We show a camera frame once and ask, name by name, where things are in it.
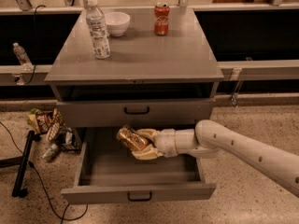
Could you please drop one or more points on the red cola can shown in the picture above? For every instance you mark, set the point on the red cola can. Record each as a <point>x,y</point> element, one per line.
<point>161,24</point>

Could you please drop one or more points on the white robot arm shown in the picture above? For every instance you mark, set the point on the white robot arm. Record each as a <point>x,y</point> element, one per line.
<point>208,137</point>

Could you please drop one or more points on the closed grey middle drawer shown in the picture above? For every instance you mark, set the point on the closed grey middle drawer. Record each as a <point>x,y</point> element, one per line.
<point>168,112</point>

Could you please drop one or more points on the crushed green bottle on floor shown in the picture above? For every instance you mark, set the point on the crushed green bottle on floor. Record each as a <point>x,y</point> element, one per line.
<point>50,153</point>

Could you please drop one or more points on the pile of snack bags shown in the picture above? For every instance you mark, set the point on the pile of snack bags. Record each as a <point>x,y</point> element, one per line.
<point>51,123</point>

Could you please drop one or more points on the orange soda can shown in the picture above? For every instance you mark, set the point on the orange soda can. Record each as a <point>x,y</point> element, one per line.
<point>131,139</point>

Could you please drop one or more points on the black drawer handle bottom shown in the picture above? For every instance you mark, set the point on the black drawer handle bottom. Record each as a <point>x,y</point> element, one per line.
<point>136,197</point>

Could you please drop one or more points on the grey drawer cabinet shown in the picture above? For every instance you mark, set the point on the grey drawer cabinet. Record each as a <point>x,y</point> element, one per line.
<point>141,66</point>

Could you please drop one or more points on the small water bottle on ledge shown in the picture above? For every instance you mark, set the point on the small water bottle on ledge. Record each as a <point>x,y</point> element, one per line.
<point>22,57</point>

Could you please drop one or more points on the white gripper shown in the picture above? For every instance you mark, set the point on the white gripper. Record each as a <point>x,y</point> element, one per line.
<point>165,143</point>

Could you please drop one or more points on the black drawer handle middle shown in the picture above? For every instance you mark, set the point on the black drawer handle middle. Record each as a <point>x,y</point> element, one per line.
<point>136,110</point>

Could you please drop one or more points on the open grey bottom drawer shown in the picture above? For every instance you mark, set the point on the open grey bottom drawer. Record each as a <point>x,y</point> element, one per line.
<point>107,171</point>

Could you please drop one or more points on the black stand leg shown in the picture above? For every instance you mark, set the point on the black stand leg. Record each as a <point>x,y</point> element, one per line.
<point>21,162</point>

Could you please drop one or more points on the clear plastic water bottle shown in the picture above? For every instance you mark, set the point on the clear plastic water bottle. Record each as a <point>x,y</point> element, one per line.
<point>96,21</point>

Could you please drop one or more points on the white ceramic bowl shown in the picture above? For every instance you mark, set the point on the white ceramic bowl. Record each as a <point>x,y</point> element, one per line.
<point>117,23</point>

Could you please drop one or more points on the black drawer handle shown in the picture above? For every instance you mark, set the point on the black drawer handle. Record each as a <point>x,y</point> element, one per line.
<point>136,110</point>
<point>136,197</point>

